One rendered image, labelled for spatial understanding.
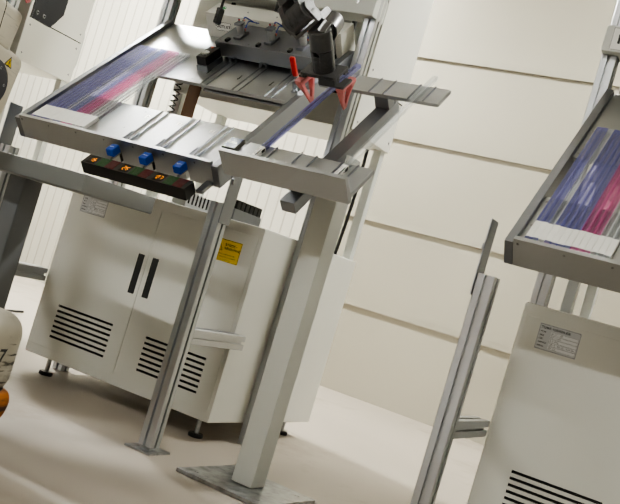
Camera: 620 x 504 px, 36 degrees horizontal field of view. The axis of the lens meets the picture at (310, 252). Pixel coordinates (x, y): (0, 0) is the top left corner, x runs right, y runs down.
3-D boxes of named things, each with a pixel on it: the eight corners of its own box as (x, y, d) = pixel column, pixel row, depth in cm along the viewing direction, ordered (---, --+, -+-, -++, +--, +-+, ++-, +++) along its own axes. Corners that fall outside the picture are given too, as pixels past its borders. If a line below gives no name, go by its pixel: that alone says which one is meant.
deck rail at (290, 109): (220, 188, 242) (216, 167, 238) (213, 186, 243) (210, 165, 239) (355, 70, 289) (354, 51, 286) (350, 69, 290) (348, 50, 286)
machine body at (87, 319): (200, 444, 264) (265, 228, 266) (17, 368, 296) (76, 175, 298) (303, 439, 322) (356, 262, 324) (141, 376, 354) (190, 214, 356)
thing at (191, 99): (184, 138, 321) (214, 39, 322) (171, 135, 324) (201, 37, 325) (186, 139, 322) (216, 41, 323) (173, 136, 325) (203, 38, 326)
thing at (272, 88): (292, 117, 268) (291, 101, 265) (112, 79, 298) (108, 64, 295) (350, 68, 290) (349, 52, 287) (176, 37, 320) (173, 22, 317)
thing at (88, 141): (213, 186, 243) (209, 162, 238) (25, 137, 273) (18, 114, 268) (216, 184, 243) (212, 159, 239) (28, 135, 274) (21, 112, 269)
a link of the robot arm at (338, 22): (279, 24, 229) (302, 3, 224) (295, 4, 238) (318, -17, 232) (313, 61, 232) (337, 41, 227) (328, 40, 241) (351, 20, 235)
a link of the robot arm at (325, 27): (304, 30, 227) (326, 31, 225) (313, 17, 232) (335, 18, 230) (307, 57, 231) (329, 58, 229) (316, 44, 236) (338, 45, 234)
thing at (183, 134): (215, 175, 242) (213, 164, 240) (25, 127, 272) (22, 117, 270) (256, 140, 255) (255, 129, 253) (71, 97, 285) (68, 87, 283)
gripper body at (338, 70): (314, 67, 240) (311, 39, 236) (349, 73, 235) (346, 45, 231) (300, 78, 236) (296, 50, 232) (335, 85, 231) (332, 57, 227)
